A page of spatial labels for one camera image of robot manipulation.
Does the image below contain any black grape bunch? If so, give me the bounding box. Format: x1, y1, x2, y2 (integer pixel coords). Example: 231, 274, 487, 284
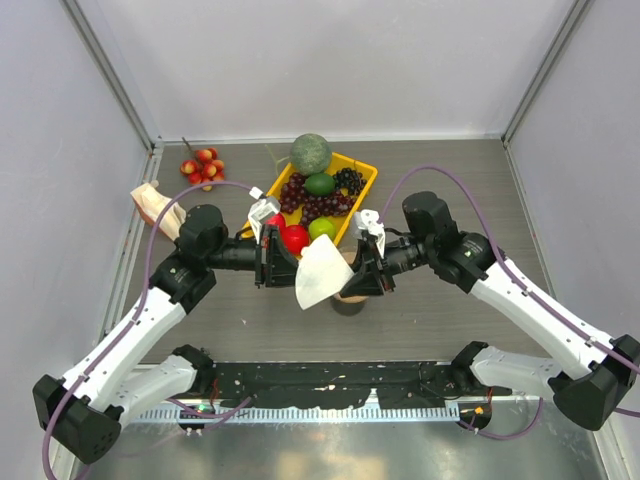
333, 168, 367, 196

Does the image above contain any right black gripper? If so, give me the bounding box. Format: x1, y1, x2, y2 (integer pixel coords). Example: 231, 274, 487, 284
339, 234, 435, 298

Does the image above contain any red apple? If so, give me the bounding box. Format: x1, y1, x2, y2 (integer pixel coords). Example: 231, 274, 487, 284
266, 213, 287, 231

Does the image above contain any green melon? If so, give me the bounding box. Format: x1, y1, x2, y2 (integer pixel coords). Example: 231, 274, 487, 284
290, 133, 332, 176

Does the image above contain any red grape bunch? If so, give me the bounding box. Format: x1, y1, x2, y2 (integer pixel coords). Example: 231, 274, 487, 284
279, 173, 357, 227

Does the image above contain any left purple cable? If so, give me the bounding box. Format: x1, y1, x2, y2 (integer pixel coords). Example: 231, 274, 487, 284
41, 180, 266, 480

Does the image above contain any yellow plastic tray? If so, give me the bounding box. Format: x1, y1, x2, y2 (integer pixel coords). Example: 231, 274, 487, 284
268, 153, 378, 252

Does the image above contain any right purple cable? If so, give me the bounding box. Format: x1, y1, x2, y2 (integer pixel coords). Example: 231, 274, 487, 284
381, 165, 640, 440

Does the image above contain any white slotted cable duct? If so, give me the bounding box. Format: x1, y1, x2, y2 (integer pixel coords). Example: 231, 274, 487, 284
134, 402, 460, 427

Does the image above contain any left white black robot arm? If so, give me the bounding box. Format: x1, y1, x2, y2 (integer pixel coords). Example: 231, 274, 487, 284
33, 197, 297, 464

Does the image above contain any dark green lime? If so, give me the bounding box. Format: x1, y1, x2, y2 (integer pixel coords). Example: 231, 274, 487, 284
304, 173, 335, 196

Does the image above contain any purple cable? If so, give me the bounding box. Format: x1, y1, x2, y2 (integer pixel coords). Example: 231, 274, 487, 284
381, 165, 640, 440
41, 180, 266, 480

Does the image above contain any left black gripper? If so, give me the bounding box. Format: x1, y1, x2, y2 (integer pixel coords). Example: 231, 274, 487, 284
205, 223, 314, 289

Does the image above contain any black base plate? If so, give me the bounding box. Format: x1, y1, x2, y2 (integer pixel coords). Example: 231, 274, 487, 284
192, 361, 511, 410

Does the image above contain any white paper coffee filter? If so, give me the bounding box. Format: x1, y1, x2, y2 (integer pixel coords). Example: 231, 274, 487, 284
294, 234, 354, 310

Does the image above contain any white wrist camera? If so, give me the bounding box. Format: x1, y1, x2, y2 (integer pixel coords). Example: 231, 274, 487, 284
247, 187, 281, 244
350, 209, 386, 257

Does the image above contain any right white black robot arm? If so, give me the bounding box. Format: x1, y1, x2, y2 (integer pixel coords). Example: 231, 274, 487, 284
340, 191, 639, 431

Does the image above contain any red yellow cherry bunch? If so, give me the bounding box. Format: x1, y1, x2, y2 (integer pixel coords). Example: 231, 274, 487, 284
180, 137, 226, 191

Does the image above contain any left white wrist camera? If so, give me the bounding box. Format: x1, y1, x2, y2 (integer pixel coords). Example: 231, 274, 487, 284
247, 187, 281, 244

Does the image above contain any light green apple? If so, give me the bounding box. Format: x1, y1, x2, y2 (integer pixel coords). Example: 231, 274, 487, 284
308, 217, 337, 241

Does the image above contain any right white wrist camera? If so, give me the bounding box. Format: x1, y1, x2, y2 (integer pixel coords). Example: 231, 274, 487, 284
350, 209, 386, 257

